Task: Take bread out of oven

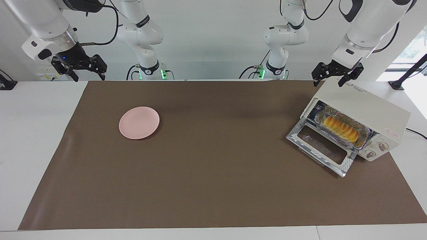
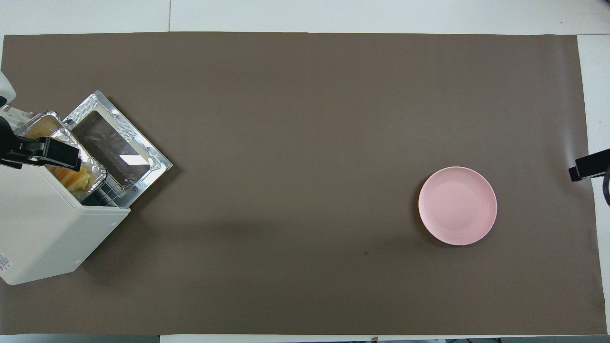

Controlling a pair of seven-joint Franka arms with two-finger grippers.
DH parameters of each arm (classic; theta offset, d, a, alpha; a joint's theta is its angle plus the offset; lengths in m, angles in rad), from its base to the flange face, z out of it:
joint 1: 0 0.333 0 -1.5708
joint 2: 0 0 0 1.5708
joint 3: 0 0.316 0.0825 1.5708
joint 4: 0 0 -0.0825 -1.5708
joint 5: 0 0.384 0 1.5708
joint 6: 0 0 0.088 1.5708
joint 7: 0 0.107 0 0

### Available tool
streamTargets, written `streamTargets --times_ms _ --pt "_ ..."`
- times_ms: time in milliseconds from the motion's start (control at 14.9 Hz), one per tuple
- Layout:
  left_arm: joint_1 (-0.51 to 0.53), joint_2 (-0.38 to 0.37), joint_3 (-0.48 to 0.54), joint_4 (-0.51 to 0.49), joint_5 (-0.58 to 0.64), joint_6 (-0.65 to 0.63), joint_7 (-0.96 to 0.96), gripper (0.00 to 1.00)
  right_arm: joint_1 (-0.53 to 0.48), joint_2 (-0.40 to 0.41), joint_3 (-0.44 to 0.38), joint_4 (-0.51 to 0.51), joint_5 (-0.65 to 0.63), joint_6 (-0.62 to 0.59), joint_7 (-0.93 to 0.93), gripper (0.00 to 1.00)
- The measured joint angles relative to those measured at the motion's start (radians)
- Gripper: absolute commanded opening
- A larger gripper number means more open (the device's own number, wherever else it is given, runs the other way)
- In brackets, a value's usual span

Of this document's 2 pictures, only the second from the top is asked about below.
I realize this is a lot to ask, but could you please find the cream toaster oven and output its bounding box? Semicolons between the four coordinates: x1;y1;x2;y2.
0;162;131;286

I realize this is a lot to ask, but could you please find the brown table mat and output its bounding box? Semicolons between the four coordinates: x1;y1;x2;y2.
0;31;609;336

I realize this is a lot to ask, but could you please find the sliced golden bread loaf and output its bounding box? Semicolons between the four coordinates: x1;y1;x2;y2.
21;119;92;192

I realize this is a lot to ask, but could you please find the aluminium foil tray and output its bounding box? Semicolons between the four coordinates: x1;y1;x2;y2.
13;111;108;194

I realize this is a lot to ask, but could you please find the pink round plate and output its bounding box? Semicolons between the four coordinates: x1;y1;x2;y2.
418;166;498;246

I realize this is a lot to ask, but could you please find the glass oven door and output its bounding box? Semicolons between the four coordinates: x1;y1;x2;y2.
62;90;173;209

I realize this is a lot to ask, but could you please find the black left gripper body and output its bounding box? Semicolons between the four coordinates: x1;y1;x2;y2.
0;117;24;168

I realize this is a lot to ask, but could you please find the metal oven wire rack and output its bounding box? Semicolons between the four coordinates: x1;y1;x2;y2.
81;171;140;208

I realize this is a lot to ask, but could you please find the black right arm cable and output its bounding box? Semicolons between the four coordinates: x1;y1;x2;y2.
600;164;610;208

